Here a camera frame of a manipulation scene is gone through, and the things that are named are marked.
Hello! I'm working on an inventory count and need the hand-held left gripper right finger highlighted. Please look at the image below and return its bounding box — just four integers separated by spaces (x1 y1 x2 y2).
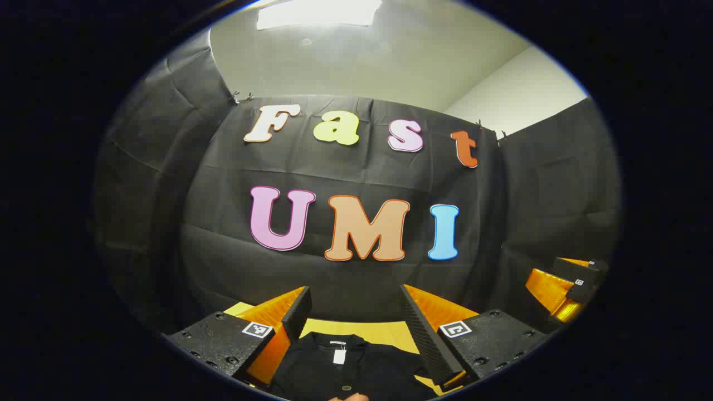
398 284 551 390

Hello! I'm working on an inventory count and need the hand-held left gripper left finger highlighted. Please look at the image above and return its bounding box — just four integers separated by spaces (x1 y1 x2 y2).
166 286 312 388

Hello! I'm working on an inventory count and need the black buttoned garment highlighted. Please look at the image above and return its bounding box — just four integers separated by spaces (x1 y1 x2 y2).
270 331 441 401

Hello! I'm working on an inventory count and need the black backdrop cloth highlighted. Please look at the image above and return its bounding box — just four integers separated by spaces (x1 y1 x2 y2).
92 28 622 335

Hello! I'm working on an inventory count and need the ceiling light panel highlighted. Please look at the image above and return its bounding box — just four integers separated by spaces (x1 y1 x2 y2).
256 0 382 31

